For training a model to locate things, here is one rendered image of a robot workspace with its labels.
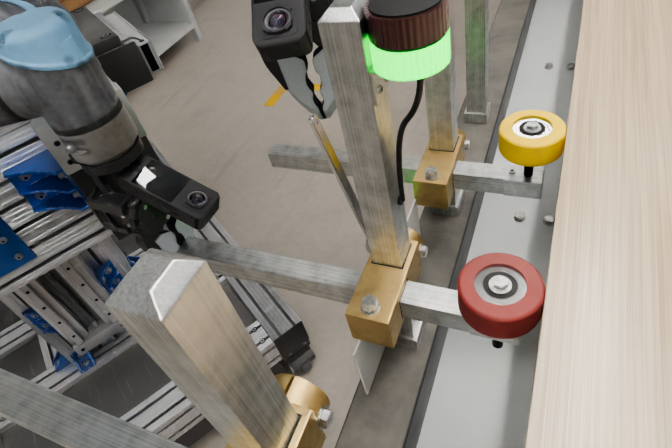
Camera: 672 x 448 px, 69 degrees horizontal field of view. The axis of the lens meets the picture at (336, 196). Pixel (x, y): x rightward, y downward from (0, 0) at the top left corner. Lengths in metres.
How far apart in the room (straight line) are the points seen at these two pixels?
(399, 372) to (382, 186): 0.30
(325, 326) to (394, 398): 0.93
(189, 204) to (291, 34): 0.26
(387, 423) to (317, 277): 0.20
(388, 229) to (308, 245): 1.30
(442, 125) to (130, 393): 1.07
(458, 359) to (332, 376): 0.76
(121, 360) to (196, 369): 1.27
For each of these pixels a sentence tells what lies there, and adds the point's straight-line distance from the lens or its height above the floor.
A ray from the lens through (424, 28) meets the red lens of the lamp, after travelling 0.36.
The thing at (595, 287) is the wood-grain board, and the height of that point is 0.90.
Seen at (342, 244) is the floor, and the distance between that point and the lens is 1.77.
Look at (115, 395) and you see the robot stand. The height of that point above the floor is 0.21.
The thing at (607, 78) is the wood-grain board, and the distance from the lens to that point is 0.79.
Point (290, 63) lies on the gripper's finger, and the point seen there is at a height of 1.08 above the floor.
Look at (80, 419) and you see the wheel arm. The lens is 0.48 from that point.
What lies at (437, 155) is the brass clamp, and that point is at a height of 0.84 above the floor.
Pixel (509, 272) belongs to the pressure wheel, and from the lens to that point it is 0.51.
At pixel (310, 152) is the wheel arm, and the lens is 0.82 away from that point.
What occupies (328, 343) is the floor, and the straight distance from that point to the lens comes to 1.55.
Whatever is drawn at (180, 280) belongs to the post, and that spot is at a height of 1.15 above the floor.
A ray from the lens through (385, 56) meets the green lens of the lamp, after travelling 0.37.
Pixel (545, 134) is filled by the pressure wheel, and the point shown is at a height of 0.91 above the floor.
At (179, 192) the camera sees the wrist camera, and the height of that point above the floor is 0.97.
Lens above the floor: 1.31
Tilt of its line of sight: 42 degrees down
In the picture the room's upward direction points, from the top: 15 degrees counter-clockwise
